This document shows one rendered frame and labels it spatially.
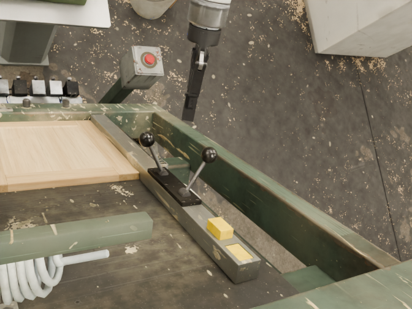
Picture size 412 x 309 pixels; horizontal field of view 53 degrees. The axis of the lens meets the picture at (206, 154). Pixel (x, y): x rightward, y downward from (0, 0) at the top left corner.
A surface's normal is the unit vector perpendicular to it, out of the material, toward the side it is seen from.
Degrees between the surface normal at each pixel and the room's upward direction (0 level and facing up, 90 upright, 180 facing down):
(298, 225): 90
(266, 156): 0
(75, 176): 58
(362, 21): 90
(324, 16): 90
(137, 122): 32
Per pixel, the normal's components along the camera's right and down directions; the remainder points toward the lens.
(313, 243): -0.86, 0.06
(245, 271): 0.49, 0.35
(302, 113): 0.48, -0.20
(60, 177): 0.13, -0.93
